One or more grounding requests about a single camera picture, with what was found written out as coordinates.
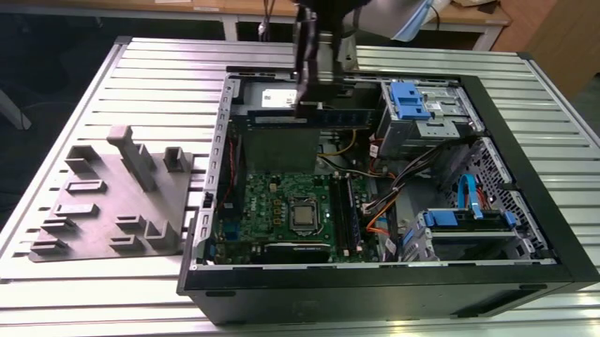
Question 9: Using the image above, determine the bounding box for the blue drive cage latch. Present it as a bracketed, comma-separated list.
[387, 81, 430, 122]

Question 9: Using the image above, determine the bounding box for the grey power supply unit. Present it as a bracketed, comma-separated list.
[231, 82, 324, 175]

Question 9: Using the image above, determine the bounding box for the metal optical drive cage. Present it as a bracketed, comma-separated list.
[376, 80, 486, 159]

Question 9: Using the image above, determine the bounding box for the wooden desk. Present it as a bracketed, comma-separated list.
[0, 0, 512, 50]

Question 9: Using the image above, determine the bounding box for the green motherboard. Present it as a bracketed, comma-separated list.
[208, 171, 390, 264]

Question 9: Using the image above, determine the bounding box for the black CPU socket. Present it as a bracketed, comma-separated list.
[284, 194, 327, 234]

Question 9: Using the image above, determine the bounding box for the silver CPU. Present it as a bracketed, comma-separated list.
[289, 205, 319, 227]

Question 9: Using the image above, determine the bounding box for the brown wooden cabinet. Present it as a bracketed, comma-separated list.
[491, 0, 600, 103]

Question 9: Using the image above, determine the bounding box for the blue disk carrier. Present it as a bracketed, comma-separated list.
[420, 209, 516, 233]

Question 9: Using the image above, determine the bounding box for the grey parts rack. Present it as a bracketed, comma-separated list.
[26, 124, 197, 263]

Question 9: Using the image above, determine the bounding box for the black graphics card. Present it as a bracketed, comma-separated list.
[261, 241, 331, 264]

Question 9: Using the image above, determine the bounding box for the grey chair leg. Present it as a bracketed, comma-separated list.
[0, 89, 33, 131]

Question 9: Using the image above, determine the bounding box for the black open PC case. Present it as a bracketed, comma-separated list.
[174, 65, 600, 326]

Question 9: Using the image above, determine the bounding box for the yellow wire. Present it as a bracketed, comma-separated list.
[317, 128, 359, 157]

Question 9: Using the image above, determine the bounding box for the black cable bundle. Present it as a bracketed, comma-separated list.
[364, 140, 450, 211]

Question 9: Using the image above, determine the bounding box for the orange wire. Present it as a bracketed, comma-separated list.
[364, 206, 392, 236]

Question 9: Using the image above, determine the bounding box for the blue flat data cable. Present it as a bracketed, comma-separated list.
[456, 173, 484, 220]

